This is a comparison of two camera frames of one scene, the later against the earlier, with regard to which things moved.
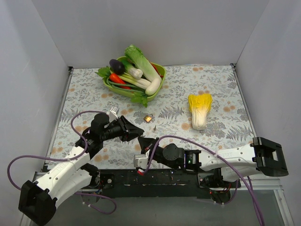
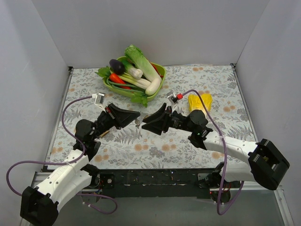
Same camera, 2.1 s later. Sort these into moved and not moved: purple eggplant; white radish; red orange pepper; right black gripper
Moved: right black gripper
Not moved: white radish; purple eggplant; red orange pepper
